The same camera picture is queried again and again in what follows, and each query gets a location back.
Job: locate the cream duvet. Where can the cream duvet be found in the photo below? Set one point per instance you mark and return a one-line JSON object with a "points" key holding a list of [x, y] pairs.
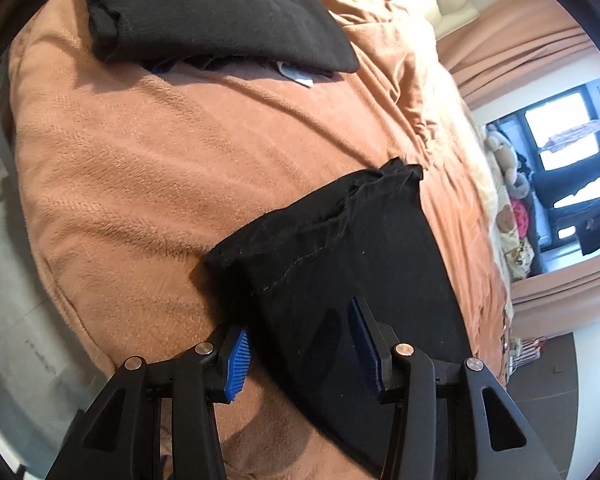
{"points": [[482, 180]]}

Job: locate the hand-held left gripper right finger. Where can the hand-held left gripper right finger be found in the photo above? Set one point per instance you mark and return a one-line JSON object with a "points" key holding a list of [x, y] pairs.
{"points": [[367, 350]]}

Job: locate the dark framed window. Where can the dark framed window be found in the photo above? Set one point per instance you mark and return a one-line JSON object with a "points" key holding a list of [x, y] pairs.
{"points": [[555, 120]]}

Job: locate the bear print pillow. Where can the bear print pillow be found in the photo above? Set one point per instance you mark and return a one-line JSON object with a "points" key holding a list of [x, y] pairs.
{"points": [[510, 255]]}

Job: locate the black hanging coat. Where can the black hanging coat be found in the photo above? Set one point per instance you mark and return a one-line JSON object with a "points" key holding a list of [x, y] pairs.
{"points": [[570, 180]]}

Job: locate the black pants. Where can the black pants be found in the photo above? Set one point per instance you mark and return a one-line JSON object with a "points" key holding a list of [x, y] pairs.
{"points": [[380, 260]]}

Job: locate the black folded garment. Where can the black folded garment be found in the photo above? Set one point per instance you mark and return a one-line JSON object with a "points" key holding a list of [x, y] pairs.
{"points": [[205, 10]]}

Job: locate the pink cloth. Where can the pink cloth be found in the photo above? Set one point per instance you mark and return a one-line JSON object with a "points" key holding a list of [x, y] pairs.
{"points": [[520, 217]]}

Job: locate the orange blanket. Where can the orange blanket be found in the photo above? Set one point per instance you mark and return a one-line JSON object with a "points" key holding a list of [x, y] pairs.
{"points": [[130, 185]]}

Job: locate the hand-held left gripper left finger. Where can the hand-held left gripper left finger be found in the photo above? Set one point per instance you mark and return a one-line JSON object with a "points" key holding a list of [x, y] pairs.
{"points": [[237, 360]]}

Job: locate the pink curtain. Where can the pink curtain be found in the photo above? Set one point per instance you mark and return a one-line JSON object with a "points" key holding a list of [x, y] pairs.
{"points": [[555, 295], [520, 45]]}

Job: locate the cream plush bear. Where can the cream plush bear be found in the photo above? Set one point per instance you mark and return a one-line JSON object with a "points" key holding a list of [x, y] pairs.
{"points": [[500, 147]]}

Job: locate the grey plush toy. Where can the grey plush toy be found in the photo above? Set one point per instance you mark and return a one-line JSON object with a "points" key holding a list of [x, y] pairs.
{"points": [[517, 185]]}

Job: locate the floral hanging garment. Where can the floral hanging garment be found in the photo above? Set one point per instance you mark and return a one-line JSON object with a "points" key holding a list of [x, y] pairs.
{"points": [[570, 136]]}

